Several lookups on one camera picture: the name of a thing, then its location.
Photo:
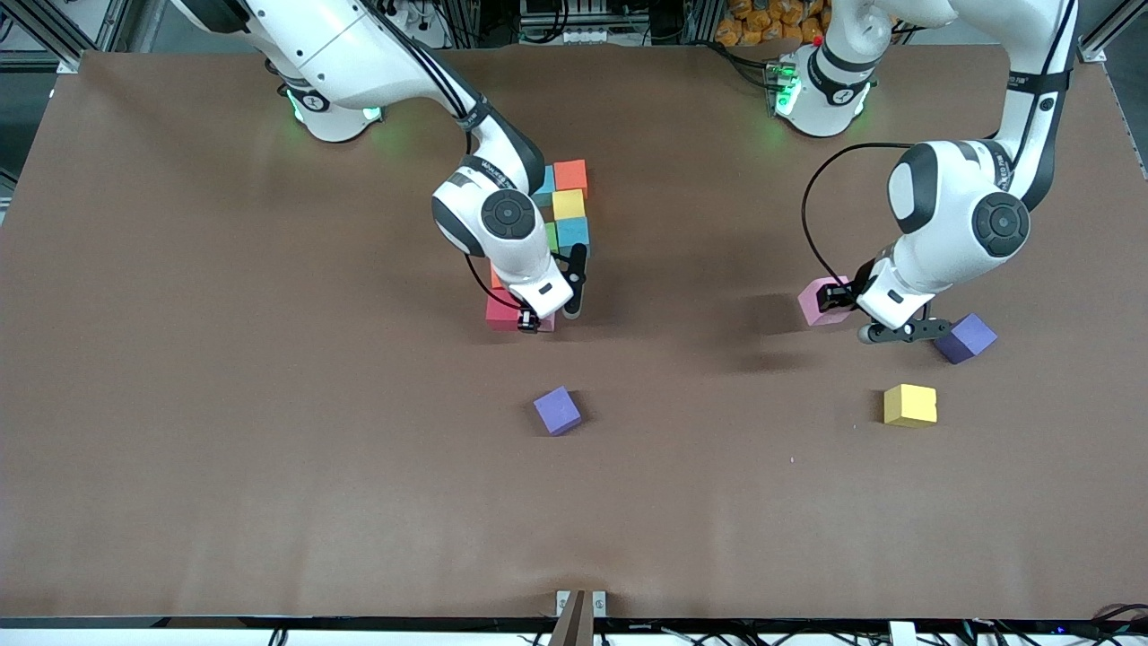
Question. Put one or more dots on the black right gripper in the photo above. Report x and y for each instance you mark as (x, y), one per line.
(527, 318)

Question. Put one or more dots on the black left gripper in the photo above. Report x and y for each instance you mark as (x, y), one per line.
(844, 295)

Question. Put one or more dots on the red foam cube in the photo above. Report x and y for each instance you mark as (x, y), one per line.
(499, 312)

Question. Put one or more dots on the orange foam cube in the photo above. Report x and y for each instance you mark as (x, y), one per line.
(571, 176)
(494, 280)

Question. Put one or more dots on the green foam cube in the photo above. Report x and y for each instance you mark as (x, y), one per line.
(552, 235)

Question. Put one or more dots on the blue foam cube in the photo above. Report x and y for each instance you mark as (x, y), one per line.
(545, 187)
(574, 231)

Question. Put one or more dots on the yellow foam cube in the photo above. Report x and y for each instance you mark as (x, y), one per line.
(569, 205)
(910, 405)

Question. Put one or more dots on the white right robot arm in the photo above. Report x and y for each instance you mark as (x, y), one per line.
(502, 224)

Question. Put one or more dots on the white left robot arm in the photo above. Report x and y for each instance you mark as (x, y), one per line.
(960, 224)

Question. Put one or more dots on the purple foam cube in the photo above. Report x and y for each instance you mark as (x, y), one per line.
(970, 339)
(557, 412)

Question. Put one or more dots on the orange fruit net bag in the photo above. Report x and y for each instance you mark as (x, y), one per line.
(762, 22)

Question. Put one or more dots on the white equipment rack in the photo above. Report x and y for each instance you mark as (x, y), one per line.
(574, 34)

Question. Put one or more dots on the white plastic box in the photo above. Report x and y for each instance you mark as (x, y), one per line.
(901, 635)

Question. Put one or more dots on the metal table edge bracket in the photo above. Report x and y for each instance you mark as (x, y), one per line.
(562, 601)

